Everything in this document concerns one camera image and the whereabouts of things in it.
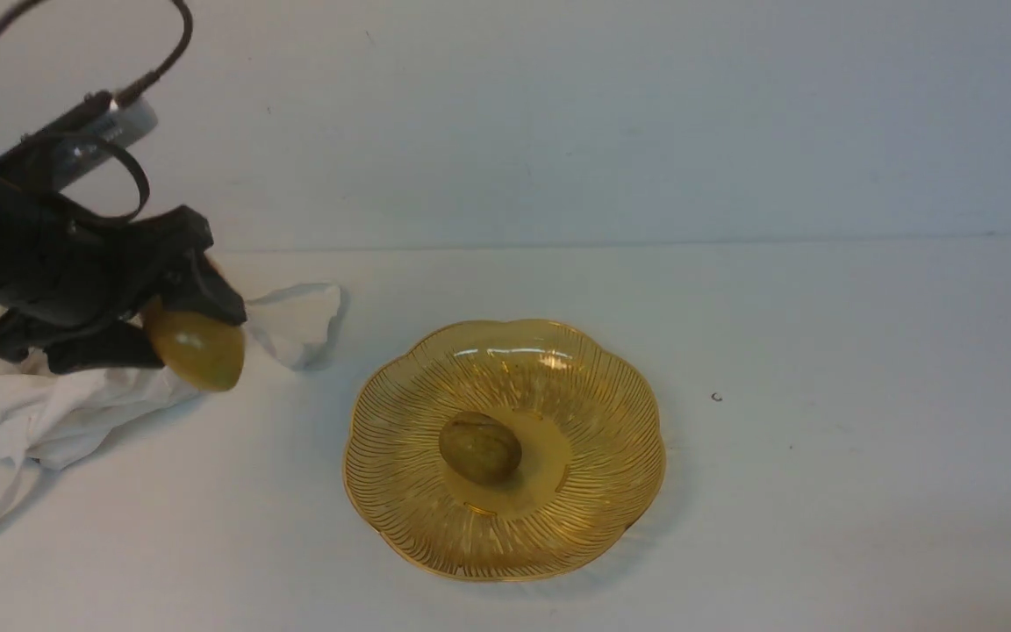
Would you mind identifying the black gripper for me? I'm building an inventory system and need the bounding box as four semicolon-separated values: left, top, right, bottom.
0;145;248;376

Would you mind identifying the orange mango fruit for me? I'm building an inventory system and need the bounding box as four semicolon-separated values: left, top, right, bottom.
140;298;246;392

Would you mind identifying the white cloth bag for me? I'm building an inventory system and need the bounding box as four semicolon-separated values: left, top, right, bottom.
0;282;343;563

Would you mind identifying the brown kiwi fruit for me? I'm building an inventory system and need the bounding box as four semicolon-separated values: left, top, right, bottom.
438;412;523;485

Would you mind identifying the amber glass ribbed plate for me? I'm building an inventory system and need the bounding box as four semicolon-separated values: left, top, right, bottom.
342;319;666;583

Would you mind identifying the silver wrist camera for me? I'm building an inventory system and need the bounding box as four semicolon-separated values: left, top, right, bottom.
0;91;158;191

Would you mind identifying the black camera cable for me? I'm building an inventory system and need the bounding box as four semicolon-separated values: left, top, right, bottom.
0;0;194;255

